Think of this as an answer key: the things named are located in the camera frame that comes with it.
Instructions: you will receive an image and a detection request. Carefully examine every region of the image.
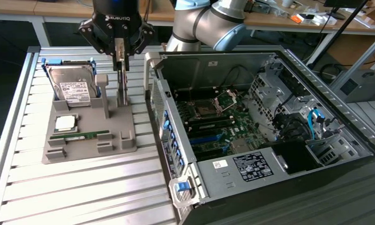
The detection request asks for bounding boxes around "black monitor base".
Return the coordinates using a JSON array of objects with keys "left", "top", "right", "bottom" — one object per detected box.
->
[{"left": 323, "top": 0, "right": 347, "bottom": 20}]

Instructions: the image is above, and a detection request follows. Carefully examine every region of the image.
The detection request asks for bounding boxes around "grey metal device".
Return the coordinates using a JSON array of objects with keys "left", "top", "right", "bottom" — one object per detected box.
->
[{"left": 248, "top": 0, "right": 272, "bottom": 14}]

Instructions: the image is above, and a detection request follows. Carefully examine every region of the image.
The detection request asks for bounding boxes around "hard drive with blue handle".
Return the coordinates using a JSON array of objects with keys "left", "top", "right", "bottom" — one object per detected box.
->
[{"left": 40, "top": 57, "right": 101, "bottom": 99}]

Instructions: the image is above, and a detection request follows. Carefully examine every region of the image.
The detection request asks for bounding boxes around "black wire bundle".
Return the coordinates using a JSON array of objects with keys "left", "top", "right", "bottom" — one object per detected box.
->
[{"left": 272, "top": 112, "right": 312, "bottom": 143}]

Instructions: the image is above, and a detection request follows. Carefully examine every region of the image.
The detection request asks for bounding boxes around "silver CPU chip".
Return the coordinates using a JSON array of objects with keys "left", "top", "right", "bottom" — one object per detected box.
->
[{"left": 55, "top": 115, "right": 79, "bottom": 134}]

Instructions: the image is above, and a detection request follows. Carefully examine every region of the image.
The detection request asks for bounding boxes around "GPU card with black cooler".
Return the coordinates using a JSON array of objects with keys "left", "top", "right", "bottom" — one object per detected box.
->
[{"left": 113, "top": 38, "right": 131, "bottom": 106}]

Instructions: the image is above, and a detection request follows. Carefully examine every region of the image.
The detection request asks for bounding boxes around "green Dell motherboard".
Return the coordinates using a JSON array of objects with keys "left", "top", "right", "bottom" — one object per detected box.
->
[{"left": 175, "top": 86, "right": 270, "bottom": 162}]

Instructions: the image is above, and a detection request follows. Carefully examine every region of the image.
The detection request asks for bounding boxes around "silver socket cover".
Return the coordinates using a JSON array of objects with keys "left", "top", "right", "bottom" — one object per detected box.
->
[{"left": 214, "top": 90, "right": 242, "bottom": 112}]

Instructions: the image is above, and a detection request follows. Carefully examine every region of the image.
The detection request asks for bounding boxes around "silver chipset heatsink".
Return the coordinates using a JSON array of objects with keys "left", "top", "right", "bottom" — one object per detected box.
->
[{"left": 232, "top": 139, "right": 254, "bottom": 153}]

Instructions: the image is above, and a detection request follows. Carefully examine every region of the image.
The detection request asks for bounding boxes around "green RAM stick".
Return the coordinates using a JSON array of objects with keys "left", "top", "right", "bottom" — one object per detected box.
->
[{"left": 51, "top": 130, "right": 109, "bottom": 141}]

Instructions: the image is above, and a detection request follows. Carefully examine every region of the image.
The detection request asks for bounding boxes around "grey power supply unit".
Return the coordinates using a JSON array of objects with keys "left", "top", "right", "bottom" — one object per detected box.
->
[{"left": 196, "top": 150, "right": 291, "bottom": 204}]

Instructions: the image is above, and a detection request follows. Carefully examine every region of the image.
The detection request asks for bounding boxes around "large silver disk bay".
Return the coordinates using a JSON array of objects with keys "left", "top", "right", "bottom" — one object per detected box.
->
[{"left": 247, "top": 71, "right": 304, "bottom": 112}]

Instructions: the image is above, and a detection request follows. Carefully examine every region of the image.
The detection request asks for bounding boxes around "black slanted pole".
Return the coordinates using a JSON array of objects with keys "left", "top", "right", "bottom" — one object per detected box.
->
[{"left": 306, "top": 0, "right": 371, "bottom": 70}]

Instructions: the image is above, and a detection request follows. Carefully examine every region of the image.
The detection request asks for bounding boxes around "blue expansion slot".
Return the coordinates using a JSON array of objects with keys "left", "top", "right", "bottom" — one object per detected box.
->
[{"left": 188, "top": 135, "right": 226, "bottom": 145}]

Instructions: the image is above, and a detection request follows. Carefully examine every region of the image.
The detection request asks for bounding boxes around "silver hard disk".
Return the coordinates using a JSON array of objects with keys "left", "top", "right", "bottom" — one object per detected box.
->
[{"left": 47, "top": 65, "right": 99, "bottom": 108}]

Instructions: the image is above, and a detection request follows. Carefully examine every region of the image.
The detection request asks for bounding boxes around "orange box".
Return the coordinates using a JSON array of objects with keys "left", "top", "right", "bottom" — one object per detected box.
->
[{"left": 291, "top": 13, "right": 314, "bottom": 24}]

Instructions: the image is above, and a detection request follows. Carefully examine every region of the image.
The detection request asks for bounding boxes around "open black PC case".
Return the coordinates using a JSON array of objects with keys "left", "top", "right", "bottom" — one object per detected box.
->
[{"left": 143, "top": 49, "right": 375, "bottom": 225}]

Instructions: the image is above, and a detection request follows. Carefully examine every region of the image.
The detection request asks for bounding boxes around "wooden desk white frame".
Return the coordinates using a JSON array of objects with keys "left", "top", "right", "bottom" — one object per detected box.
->
[
  {"left": 0, "top": 0, "right": 176, "bottom": 47},
  {"left": 246, "top": 0, "right": 375, "bottom": 61}
]

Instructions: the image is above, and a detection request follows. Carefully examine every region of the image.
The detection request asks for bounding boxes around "blue wire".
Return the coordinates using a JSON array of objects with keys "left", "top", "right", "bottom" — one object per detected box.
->
[{"left": 306, "top": 106, "right": 326, "bottom": 141}]

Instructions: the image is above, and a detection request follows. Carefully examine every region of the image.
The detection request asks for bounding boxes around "CPU socket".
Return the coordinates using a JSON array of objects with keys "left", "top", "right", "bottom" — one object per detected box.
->
[{"left": 188, "top": 99, "right": 226, "bottom": 118}]

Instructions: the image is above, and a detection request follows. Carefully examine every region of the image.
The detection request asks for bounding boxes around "grey metal cabinet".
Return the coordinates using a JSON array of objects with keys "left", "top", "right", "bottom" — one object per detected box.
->
[{"left": 330, "top": 69, "right": 375, "bottom": 104}]

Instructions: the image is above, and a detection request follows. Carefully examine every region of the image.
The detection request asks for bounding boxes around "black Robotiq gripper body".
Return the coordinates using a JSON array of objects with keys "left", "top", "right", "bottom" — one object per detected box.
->
[{"left": 91, "top": 0, "right": 144, "bottom": 47}]

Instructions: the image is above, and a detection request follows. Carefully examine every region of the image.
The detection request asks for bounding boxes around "small silver disk bay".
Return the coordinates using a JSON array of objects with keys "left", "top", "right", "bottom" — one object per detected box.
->
[{"left": 306, "top": 135, "right": 362, "bottom": 166}]

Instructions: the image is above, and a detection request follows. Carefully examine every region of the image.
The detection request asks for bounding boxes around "white box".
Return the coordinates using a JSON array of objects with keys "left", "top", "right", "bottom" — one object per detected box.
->
[{"left": 312, "top": 15, "right": 338, "bottom": 26}]

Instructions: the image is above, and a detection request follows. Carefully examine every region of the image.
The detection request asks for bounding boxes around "black RAM stick with label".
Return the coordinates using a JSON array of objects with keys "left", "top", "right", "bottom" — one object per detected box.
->
[{"left": 188, "top": 119, "right": 236, "bottom": 132}]

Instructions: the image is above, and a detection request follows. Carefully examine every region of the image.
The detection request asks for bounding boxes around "grey plastic parts rack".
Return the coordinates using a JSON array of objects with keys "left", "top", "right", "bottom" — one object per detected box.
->
[{"left": 41, "top": 74, "right": 137, "bottom": 165}]

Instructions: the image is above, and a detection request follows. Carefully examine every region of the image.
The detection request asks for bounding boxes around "blue case latch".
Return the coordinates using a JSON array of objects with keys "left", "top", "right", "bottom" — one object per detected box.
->
[{"left": 173, "top": 181, "right": 189, "bottom": 192}]

